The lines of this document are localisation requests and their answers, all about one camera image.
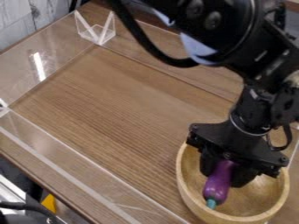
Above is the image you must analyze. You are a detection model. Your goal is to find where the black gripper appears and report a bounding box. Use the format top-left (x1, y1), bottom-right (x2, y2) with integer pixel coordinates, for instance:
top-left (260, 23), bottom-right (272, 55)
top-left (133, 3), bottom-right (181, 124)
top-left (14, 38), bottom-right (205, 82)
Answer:
top-left (185, 117), bottom-right (290, 188)

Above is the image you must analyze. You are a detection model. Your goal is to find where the purple toy eggplant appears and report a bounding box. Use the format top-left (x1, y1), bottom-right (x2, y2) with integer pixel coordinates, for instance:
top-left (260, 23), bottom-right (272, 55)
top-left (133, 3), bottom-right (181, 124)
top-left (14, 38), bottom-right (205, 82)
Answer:
top-left (201, 160), bottom-right (236, 209)

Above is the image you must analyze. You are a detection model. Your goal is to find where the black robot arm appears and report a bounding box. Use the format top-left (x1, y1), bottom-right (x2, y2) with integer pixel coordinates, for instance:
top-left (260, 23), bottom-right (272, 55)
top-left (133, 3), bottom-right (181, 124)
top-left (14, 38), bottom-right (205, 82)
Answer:
top-left (106, 0), bottom-right (299, 187)

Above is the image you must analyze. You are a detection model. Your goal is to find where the brown wooden bowl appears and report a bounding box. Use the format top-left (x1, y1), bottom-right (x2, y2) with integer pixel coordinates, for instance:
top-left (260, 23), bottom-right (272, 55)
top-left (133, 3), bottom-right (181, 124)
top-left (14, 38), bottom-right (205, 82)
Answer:
top-left (176, 143), bottom-right (289, 224)

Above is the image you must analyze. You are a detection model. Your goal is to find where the yellow black device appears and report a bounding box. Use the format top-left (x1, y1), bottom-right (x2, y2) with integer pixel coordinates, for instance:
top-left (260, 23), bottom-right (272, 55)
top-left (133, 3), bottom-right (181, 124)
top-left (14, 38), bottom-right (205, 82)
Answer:
top-left (22, 192), bottom-right (79, 224)

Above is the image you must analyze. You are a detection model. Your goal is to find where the clear acrylic tray wall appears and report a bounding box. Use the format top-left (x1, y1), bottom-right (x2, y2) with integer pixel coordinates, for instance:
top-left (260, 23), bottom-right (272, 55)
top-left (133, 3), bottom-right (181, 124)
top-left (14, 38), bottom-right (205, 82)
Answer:
top-left (0, 105), bottom-right (188, 224)

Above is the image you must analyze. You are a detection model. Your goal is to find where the clear acrylic corner bracket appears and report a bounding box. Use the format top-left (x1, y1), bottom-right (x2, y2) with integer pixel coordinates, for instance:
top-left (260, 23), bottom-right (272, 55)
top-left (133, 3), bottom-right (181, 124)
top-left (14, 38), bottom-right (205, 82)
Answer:
top-left (73, 10), bottom-right (115, 46)

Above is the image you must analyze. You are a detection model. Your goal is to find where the black cable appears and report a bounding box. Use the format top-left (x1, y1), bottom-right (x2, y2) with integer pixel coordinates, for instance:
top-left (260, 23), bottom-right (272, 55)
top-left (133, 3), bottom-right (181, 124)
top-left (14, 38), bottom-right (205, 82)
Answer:
top-left (0, 200), bottom-right (51, 224)

